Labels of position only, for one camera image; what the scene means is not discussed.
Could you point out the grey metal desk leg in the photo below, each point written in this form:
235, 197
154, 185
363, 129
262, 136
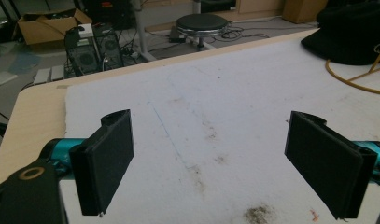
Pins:
141, 31

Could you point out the small white box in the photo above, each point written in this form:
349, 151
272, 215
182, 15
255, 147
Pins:
86, 30

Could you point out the black cloth hat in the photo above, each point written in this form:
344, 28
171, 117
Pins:
346, 37

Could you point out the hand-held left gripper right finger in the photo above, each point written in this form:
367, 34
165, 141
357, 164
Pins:
324, 165

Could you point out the grey flat box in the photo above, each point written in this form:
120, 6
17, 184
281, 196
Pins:
57, 73
42, 76

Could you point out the black computer tower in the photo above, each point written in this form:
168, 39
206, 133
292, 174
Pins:
85, 57
109, 46

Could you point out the white felt mat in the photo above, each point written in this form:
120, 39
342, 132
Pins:
215, 93

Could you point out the open cardboard box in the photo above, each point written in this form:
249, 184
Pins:
44, 31

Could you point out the closed cardboard box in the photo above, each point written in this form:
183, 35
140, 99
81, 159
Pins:
302, 11

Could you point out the black power adapter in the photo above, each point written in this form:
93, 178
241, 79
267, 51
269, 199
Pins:
176, 37

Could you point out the round black stool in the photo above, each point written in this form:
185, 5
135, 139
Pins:
201, 21

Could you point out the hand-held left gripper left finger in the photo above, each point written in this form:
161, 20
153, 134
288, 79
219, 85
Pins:
103, 168

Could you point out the wooden cabinet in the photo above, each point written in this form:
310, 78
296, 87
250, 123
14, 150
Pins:
259, 6

